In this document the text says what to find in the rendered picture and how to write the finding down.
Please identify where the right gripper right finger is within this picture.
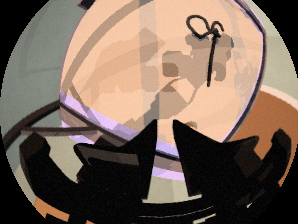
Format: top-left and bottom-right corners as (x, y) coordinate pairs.
(172, 119), (259, 197)

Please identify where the black rope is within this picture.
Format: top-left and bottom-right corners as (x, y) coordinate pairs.
(186, 15), (224, 87)

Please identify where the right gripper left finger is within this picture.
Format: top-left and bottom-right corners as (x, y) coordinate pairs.
(73, 119), (158, 200)

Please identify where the black metal frame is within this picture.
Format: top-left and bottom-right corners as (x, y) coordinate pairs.
(2, 100), (97, 152)

